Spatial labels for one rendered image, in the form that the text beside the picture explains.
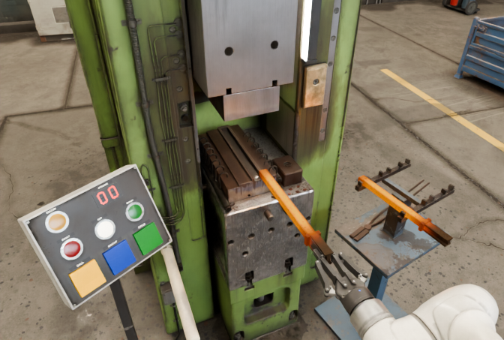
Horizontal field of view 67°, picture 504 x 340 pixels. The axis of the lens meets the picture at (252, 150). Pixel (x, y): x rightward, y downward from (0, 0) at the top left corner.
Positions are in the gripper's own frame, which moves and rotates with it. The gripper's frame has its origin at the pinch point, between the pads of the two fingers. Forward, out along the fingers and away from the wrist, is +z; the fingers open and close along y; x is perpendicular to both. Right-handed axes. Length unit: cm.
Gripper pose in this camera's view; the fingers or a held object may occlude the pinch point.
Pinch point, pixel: (319, 248)
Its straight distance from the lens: 113.2
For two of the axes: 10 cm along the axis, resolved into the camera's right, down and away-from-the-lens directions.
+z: -3.8, -5.3, 7.6
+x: 0.0, -8.2, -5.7
